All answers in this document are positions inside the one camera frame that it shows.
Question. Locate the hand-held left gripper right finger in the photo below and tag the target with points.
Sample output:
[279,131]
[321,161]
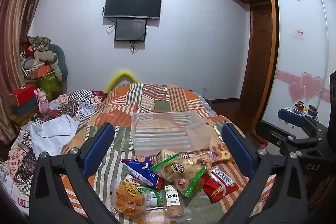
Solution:
[236,145]

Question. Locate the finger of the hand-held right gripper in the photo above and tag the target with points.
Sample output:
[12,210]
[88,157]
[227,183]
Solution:
[291,117]
[273,134]

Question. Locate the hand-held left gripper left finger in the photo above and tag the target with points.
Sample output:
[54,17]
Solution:
[103,138]

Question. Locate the red snack packet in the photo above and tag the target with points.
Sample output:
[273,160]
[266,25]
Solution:
[220,182]

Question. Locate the blue snack bag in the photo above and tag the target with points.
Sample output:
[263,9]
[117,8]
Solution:
[139,169]

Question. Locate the clear zip bag green edges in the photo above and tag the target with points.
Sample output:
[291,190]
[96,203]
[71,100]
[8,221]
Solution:
[178,169]

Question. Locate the pale yellow snack pack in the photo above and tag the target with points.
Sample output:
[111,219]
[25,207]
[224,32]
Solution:
[165,154]

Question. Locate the orange crunchy snack bag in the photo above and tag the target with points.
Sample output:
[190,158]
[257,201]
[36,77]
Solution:
[128,200]

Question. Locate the clear plastic storage container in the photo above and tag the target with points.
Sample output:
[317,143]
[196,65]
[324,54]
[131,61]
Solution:
[170,132]

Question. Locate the green white snack packet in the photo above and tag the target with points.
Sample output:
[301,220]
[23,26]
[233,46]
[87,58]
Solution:
[152,196]

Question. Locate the beige bread pack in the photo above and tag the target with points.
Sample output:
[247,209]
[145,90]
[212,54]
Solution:
[173,203]

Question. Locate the white box with coloured jars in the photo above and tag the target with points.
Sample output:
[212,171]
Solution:
[305,108]

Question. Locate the long roll pack purple label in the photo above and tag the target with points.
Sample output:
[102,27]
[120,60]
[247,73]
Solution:
[220,155]

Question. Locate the checkered floral quilt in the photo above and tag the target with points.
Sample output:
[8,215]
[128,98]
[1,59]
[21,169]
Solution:
[76,103]

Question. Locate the white plastic bag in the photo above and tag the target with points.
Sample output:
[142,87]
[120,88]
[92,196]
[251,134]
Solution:
[52,129]

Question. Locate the yellow fuzzy hoop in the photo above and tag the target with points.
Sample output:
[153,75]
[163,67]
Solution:
[123,74]

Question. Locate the pink plush toy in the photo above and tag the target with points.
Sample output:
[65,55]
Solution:
[42,102]

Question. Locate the brown wooden door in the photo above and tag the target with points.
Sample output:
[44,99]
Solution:
[260,50]

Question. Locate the green patterned box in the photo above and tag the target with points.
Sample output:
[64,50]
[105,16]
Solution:
[51,85]

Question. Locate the red white sticker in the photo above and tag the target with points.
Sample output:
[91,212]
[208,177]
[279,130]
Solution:
[299,34]

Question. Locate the dark grey box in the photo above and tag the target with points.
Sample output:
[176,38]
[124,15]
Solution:
[25,108]

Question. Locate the red box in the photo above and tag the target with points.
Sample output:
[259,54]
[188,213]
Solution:
[23,94]

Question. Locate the orange cardboard box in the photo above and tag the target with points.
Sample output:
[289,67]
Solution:
[40,71]

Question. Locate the wooden wardrobe with white doors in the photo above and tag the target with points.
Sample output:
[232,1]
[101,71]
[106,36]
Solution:
[299,3]

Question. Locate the dark patterned cloth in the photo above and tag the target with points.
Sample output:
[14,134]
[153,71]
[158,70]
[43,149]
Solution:
[39,41]

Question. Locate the brown striped curtain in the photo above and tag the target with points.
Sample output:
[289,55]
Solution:
[15,29]

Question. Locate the white wall socket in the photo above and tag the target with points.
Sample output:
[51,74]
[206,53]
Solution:
[204,90]

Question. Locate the small black wall monitor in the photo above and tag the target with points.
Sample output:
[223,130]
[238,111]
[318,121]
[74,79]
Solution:
[130,29]

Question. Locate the black wall television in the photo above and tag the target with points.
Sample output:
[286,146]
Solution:
[132,3]

